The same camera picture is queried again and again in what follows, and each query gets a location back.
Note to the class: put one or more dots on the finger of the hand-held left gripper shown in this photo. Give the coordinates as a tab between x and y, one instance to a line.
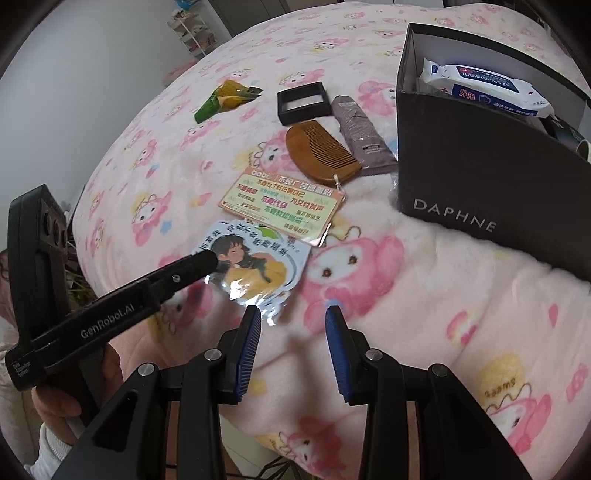
184	274

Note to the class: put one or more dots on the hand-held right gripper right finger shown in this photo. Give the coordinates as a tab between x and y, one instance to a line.
337	355

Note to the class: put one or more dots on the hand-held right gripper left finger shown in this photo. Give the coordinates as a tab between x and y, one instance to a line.
249	355

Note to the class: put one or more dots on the cartoon sticker packet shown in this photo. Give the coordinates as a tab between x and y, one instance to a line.
258	277

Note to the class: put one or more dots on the wooden comb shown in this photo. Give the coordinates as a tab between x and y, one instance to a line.
314	152

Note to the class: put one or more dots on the black square frame box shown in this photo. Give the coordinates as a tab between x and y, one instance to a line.
282	108

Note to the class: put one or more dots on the black shoebox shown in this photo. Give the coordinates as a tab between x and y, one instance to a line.
461	175

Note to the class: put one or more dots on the grey cream tube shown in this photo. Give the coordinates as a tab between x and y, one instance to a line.
360	134

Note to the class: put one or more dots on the person's left forearm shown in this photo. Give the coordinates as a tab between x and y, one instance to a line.
53	443

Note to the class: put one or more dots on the person's left hand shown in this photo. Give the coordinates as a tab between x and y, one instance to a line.
55	406

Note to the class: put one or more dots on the pink printed blanket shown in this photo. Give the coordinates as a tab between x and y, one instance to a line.
415	323

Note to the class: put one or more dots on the green yellow snack packet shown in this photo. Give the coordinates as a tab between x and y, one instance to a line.
221	99

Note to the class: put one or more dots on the white shelf rack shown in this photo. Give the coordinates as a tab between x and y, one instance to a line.
189	32

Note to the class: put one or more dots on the grey door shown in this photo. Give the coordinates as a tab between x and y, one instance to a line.
240	11

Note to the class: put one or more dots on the white wet wipes pack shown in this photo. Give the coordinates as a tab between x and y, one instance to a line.
480	85

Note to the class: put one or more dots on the black box with rainbow print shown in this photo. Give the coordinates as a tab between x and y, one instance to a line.
565	131

